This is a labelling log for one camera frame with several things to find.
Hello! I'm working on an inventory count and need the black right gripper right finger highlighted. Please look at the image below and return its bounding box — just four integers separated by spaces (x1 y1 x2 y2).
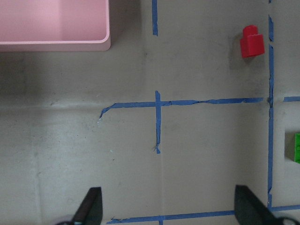
234 185 284 225

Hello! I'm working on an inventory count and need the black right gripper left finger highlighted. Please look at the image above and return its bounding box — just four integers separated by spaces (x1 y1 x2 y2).
71 187 103 225

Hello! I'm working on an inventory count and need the green toy block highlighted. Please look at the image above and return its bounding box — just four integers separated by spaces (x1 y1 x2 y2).
294 133 300 164

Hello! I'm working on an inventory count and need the pink plastic box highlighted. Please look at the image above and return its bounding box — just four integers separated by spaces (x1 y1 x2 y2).
0 0 111 52

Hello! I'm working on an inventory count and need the red toy block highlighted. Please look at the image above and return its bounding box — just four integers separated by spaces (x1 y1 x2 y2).
240 25 265 58

